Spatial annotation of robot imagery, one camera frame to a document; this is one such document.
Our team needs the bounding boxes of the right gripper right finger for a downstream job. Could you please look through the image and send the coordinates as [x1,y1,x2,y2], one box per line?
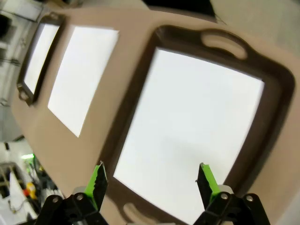
[192,162,270,225]

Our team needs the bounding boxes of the white A4 sheets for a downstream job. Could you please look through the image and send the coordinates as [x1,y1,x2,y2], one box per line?
[23,23,60,94]
[113,46,265,225]

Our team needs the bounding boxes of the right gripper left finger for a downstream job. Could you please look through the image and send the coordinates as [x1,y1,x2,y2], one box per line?
[38,161,109,225]

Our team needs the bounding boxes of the brown plastic tray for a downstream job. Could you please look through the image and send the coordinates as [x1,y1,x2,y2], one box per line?
[98,24,296,225]
[16,13,68,107]

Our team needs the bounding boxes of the white A4 paper stack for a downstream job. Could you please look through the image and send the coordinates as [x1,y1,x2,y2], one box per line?
[47,25,120,138]

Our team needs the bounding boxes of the yellow red tool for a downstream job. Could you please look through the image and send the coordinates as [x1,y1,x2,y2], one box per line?
[25,182,36,200]

